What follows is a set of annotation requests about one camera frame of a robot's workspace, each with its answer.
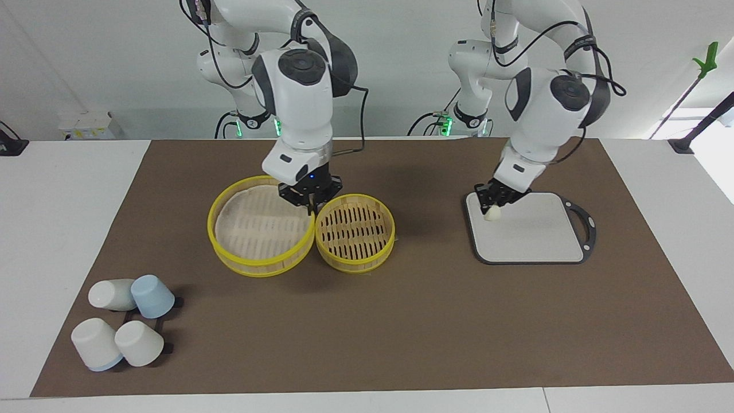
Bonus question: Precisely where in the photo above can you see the white cardboard boxes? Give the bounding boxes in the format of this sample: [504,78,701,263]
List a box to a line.
[57,111,124,141]

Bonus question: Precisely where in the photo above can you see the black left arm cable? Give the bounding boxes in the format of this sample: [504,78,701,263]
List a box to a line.
[478,0,627,166]

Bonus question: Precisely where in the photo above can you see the yellow rimmed bamboo steamer lid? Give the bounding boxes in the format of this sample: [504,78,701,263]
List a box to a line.
[207,175,317,278]

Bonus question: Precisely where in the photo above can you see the yellow rimmed bamboo steamer basket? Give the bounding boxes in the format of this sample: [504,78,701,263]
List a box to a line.
[314,193,397,275]

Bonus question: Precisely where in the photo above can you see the white cutting board grey rim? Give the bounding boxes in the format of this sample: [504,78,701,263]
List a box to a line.
[463,191,598,266]

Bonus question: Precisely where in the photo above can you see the cream plastic cup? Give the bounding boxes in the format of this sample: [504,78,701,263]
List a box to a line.
[114,320,166,368]

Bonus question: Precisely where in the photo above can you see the black base cable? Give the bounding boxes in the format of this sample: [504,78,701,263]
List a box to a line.
[407,110,445,138]
[214,111,240,140]

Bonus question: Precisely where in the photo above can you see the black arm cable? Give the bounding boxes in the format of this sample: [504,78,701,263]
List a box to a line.
[179,0,369,158]
[478,0,627,166]

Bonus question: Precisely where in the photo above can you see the green clip on rod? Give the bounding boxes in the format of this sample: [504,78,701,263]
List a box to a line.
[649,41,720,141]

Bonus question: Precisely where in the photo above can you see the white cup with blue rim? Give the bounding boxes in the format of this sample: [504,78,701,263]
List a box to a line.
[71,317,124,372]
[87,278,138,312]

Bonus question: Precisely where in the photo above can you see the brown table mat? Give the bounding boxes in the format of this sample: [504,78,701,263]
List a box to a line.
[30,138,734,398]

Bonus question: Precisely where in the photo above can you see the black cup rack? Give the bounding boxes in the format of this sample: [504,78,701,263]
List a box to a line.
[118,296,185,357]

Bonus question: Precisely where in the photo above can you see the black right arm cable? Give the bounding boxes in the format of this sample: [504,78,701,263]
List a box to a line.
[179,0,369,158]

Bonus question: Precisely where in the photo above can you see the black table clamp device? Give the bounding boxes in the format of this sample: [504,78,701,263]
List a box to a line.
[0,120,30,157]

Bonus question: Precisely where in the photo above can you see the light blue plastic cup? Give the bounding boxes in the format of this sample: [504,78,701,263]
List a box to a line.
[130,274,176,320]

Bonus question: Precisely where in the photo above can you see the black angled stand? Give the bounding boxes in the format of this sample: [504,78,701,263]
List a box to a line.
[667,91,734,155]

